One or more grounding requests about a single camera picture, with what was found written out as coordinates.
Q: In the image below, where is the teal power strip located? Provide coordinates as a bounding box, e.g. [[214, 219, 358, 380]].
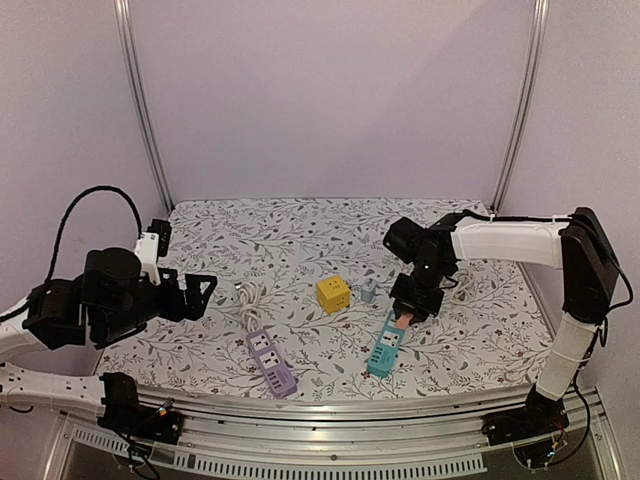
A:
[[367, 310, 406, 379]]

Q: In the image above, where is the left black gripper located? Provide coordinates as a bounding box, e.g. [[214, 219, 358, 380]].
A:
[[98, 268, 217, 343]]

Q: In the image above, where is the left aluminium frame post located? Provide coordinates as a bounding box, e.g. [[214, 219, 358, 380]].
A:
[[114, 0, 175, 213]]

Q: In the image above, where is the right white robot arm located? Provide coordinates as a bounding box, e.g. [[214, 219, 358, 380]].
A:
[[383, 207, 625, 436]]

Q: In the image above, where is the floral table cloth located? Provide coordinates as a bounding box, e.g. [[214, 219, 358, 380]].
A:
[[97, 199, 551, 402]]

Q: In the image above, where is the grey blue plug adapter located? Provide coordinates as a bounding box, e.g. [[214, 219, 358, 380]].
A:
[[360, 278, 378, 304]]

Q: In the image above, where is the aluminium front rail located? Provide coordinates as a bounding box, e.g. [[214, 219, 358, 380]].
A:
[[42, 384, 624, 480]]

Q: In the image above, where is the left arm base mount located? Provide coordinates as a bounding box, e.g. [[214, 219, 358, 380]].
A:
[[97, 373, 184, 445]]

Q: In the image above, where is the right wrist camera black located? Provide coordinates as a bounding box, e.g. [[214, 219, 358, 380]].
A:
[[383, 217, 425, 264]]

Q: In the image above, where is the aluminium frame post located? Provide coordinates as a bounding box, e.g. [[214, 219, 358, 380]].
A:
[[490, 0, 549, 213], [114, 0, 175, 213]]

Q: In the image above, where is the purple power strip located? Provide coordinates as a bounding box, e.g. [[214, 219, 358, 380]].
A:
[[246, 329, 298, 399]]

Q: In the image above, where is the pink plug adapter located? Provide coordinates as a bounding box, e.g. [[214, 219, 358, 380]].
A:
[[395, 312, 414, 331]]

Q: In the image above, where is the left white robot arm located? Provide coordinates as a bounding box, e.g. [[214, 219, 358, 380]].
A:
[[1, 247, 217, 434]]

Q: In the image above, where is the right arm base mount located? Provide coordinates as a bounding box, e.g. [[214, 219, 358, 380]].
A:
[[481, 386, 570, 446]]

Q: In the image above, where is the left black camera cable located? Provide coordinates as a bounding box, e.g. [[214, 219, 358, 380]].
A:
[[47, 185, 144, 281]]

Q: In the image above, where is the white cord of teal strip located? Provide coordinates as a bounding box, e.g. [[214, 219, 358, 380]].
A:
[[442, 267, 476, 304]]

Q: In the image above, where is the yellow cube socket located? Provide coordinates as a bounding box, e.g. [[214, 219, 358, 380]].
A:
[[316, 275, 351, 314]]

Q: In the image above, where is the right aluminium frame post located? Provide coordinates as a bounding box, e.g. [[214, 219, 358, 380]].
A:
[[490, 0, 549, 213]]

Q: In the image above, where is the white cord of purple strip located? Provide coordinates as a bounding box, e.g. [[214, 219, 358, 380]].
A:
[[233, 280, 266, 334]]

